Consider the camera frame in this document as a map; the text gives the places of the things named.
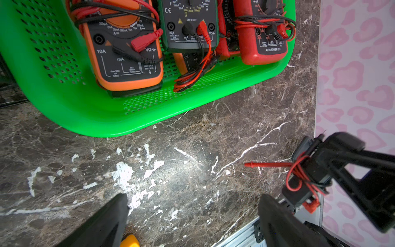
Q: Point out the yellow Aneng multimeter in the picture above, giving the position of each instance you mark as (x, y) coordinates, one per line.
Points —
(130, 241)

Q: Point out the red Aneng large multimeter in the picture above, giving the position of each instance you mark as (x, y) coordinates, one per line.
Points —
(263, 30)

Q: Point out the black wire basket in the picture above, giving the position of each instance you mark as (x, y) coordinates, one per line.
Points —
(11, 93)

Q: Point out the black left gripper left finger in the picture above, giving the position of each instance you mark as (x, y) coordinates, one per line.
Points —
(104, 229)

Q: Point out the orange Victor multimeter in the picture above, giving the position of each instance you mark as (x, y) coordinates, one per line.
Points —
(186, 62)
(123, 42)

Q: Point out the small green multimeter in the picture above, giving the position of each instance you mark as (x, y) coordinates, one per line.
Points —
(304, 181)

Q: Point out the small red multimeter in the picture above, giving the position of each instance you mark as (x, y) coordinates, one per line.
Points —
(228, 37)

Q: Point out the green plastic basket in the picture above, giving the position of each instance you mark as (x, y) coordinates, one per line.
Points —
(48, 58)

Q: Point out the large green XLUE multimeter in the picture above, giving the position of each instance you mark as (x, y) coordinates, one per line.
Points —
(136, 92)

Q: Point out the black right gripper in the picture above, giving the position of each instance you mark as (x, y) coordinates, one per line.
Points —
(369, 175)

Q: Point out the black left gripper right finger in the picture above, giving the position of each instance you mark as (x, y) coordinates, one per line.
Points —
(281, 229)

